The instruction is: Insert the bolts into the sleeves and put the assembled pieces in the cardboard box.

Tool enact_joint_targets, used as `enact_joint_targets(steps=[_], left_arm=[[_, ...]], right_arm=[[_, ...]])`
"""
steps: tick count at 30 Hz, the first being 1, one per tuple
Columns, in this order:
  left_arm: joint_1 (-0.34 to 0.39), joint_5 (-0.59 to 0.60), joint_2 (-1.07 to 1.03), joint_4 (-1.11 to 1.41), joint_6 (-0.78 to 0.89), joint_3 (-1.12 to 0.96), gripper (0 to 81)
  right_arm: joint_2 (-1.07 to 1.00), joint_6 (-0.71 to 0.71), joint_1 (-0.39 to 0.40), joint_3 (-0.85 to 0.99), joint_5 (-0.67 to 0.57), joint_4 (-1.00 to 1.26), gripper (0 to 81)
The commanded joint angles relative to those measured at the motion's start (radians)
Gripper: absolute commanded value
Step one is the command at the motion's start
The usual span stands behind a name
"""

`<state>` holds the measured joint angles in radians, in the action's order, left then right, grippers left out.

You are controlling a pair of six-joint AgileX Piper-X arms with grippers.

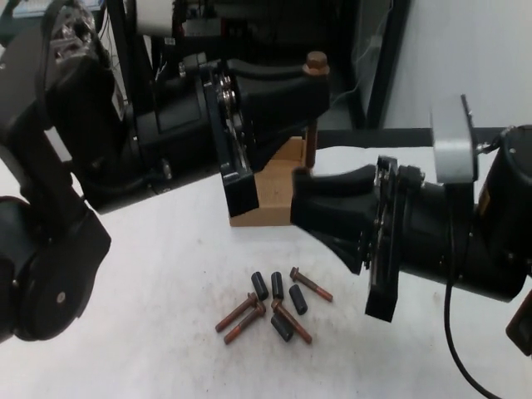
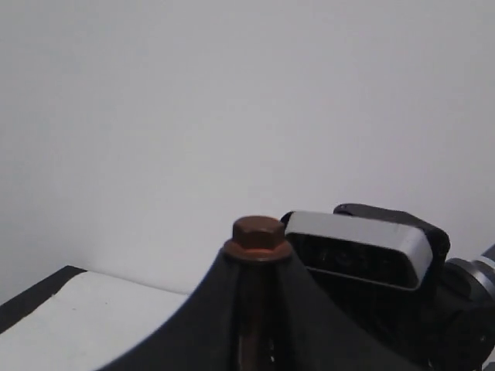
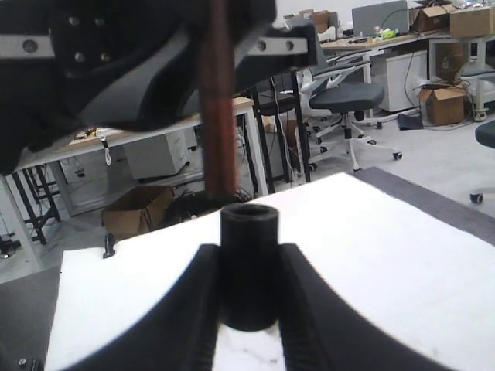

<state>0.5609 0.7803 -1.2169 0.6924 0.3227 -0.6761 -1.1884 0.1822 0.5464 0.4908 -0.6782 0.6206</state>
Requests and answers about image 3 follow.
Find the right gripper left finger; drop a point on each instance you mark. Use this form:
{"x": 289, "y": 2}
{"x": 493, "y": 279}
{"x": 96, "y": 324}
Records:
{"x": 170, "y": 328}

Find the copper brown bolt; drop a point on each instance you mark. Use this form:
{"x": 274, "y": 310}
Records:
{"x": 218, "y": 116}

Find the grey office chair white base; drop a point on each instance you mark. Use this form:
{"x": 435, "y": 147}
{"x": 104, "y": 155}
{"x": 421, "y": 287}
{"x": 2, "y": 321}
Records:
{"x": 344, "y": 100}

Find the closed cardboard box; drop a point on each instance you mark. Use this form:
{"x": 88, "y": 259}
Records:
{"x": 472, "y": 21}

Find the white mesh office chair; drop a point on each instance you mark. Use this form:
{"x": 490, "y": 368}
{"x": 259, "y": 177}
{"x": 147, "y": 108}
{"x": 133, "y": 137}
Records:
{"x": 328, "y": 77}

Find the white drawer cabinet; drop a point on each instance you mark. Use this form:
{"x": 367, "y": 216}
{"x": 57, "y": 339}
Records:
{"x": 406, "y": 81}
{"x": 158, "y": 154}

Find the black metal table frame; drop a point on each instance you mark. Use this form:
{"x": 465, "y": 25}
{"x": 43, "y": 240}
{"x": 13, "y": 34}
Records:
{"x": 299, "y": 127}

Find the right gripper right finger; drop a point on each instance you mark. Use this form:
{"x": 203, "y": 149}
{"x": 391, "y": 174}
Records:
{"x": 332, "y": 332}

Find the grey desk partition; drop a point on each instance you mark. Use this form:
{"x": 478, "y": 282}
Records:
{"x": 381, "y": 17}

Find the open cardboard box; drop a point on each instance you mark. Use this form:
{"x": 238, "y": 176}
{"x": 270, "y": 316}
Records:
{"x": 444, "y": 104}
{"x": 429, "y": 17}
{"x": 135, "y": 212}

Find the black cylindrical sleeve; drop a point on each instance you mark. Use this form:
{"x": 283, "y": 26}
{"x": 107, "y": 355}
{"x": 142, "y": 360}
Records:
{"x": 249, "y": 266}

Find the dark office chair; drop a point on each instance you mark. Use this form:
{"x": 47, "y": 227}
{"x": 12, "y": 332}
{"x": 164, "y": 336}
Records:
{"x": 485, "y": 135}

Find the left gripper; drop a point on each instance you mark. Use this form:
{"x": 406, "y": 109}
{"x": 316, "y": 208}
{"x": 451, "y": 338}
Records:
{"x": 154, "y": 5}

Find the small black bolt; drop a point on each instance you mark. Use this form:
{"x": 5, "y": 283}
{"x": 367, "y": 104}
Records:
{"x": 109, "y": 246}

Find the white desk with wooden top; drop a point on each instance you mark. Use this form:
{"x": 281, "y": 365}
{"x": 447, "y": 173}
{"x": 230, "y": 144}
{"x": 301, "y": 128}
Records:
{"x": 247, "y": 116}

